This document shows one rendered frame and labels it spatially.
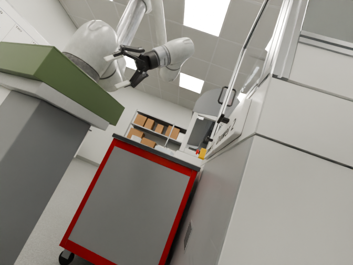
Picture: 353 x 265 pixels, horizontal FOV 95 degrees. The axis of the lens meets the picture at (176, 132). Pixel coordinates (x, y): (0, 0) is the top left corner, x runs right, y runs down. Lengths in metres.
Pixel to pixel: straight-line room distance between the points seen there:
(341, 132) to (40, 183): 0.84
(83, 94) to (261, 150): 0.57
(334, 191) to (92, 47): 0.81
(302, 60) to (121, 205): 0.99
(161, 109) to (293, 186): 5.21
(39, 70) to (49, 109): 0.13
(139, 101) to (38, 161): 5.12
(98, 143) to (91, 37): 4.98
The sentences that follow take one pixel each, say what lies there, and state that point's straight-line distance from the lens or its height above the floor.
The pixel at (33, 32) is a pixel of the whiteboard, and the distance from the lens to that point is 4.19.
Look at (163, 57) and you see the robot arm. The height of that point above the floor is 1.12.
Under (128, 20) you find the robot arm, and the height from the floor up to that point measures 1.35.
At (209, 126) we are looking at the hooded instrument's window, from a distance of 1.79.
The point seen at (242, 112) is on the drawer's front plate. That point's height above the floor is 0.88.
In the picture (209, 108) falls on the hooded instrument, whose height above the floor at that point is 1.46.
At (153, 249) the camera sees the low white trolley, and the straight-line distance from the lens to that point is 1.06.
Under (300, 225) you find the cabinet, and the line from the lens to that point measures 0.39.
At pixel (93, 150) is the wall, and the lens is 5.67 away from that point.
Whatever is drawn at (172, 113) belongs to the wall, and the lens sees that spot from 5.39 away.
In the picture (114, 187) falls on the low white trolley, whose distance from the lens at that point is 1.06.
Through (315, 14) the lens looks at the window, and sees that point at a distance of 0.63.
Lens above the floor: 0.67
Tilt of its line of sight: 14 degrees up
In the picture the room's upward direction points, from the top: 22 degrees clockwise
